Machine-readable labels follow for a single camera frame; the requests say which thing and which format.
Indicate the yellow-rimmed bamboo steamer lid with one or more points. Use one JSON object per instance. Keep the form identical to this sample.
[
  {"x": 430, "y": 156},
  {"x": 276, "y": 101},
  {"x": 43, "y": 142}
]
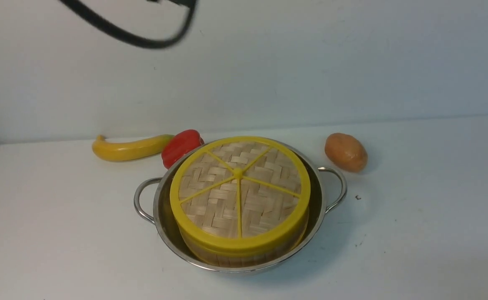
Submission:
[{"x": 240, "y": 195}]

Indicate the yellow-rimmed bamboo steamer basket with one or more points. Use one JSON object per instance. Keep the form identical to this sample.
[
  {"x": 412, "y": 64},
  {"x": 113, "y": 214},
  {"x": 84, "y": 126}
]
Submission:
[{"x": 240, "y": 260}]

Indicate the red bell pepper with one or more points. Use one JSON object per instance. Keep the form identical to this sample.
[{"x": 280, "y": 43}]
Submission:
[{"x": 180, "y": 145}]

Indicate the brown potato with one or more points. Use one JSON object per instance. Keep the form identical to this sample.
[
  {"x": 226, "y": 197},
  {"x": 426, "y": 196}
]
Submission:
[{"x": 346, "y": 152}]

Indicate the yellow banana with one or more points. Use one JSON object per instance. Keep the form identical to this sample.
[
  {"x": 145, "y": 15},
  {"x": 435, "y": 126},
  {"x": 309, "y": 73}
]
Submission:
[{"x": 129, "y": 151}]

